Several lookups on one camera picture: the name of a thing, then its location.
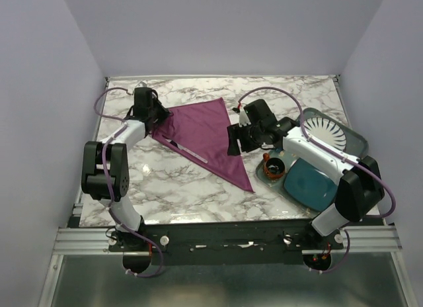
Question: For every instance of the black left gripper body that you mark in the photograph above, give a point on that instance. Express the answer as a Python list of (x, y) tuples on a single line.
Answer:
[(156, 115)]

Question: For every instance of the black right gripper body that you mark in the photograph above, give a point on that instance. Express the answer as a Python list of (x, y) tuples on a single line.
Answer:
[(250, 137)]

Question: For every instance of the pink handled steel knife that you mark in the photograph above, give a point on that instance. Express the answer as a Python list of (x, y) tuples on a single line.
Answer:
[(182, 148)]

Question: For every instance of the purple cloth napkin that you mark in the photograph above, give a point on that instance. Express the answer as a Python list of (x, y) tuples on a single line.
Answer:
[(202, 128)]

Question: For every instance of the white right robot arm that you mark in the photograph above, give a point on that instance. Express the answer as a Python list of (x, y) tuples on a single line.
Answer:
[(340, 187)]

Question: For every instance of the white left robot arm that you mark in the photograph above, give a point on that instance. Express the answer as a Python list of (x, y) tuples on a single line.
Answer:
[(105, 171)]

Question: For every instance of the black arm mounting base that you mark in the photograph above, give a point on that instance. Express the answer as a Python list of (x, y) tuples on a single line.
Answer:
[(227, 243)]

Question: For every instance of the orange patterned mug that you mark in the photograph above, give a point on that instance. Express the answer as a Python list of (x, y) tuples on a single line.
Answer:
[(273, 167)]

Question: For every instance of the green floral serving tray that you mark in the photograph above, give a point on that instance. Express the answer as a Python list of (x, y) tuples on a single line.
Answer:
[(356, 145)]

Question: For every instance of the white blue striped plate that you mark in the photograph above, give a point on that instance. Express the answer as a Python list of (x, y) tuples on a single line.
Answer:
[(327, 131)]

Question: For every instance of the teal square plate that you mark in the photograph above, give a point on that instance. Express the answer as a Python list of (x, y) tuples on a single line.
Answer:
[(309, 186)]

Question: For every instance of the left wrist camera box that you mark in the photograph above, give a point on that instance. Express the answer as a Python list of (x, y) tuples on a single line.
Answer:
[(144, 99)]

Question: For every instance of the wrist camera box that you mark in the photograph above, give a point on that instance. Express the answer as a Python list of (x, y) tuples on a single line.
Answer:
[(144, 99), (258, 111)]

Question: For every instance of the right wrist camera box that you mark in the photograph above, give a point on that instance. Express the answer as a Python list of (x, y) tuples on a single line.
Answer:
[(258, 111)]

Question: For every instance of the aluminium frame rail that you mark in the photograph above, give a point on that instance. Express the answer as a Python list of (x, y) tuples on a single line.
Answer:
[(93, 241)]

